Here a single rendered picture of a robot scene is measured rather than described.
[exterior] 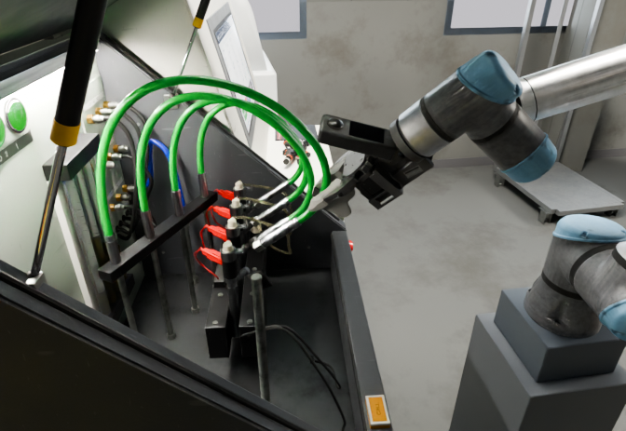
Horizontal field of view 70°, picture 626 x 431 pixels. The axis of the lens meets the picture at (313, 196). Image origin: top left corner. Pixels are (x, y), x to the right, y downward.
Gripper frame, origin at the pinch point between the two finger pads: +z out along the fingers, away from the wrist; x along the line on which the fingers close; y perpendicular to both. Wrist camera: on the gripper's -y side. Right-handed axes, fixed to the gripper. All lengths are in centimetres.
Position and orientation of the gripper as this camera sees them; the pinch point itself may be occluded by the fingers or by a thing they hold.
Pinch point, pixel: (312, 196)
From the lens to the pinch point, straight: 76.1
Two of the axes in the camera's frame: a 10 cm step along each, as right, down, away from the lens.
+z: -6.5, 4.9, 5.8
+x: 1.6, -6.5, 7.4
